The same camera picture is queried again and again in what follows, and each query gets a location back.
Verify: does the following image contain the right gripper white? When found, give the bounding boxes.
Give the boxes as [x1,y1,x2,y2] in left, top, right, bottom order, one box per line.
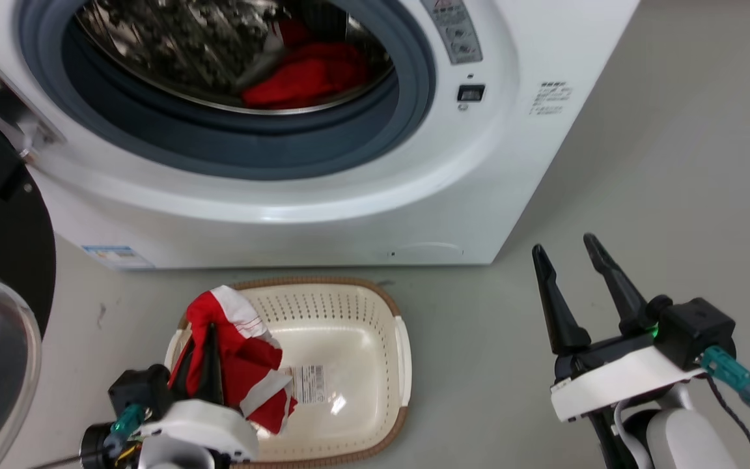
[532,233,709,424]

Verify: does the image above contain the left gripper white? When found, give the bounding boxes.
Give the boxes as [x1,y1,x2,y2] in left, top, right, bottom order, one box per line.
[133,323,260,469]

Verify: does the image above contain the red and white garment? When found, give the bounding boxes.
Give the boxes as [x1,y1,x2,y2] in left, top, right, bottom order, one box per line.
[168,285,299,436]

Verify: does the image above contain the barcode label in basket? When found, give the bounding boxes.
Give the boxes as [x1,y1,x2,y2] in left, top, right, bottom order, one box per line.
[281,363,327,405]

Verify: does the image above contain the cream plastic laundry basket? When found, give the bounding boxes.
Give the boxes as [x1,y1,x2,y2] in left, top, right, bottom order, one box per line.
[164,277,412,468]

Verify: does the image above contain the white front-load washing machine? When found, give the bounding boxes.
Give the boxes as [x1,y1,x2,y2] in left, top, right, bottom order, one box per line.
[0,0,641,270]

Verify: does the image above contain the red clothes in drum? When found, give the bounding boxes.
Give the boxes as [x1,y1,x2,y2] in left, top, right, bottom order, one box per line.
[241,18,370,110]

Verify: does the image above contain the blue energy label sticker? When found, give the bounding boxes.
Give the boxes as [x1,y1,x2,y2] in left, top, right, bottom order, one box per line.
[81,245,154,270]

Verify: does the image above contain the grey detergent panel sticker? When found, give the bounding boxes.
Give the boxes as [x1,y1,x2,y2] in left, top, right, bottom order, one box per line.
[421,0,484,66]

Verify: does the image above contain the metal door hinge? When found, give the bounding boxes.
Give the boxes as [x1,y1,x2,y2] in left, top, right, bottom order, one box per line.
[0,49,67,163]

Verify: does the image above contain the left teal cable connector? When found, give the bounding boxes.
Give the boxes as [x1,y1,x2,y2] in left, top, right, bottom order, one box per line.
[103,403,146,457]

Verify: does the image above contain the teal cable connector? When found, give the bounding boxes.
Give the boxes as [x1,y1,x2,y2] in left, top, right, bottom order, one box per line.
[103,403,146,457]
[699,345,750,409]

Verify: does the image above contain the right teal cable connector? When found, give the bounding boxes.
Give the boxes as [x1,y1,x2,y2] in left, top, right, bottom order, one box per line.
[699,345,750,409]

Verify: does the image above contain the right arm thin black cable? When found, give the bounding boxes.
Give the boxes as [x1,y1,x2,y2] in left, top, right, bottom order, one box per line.
[706,374,750,469]

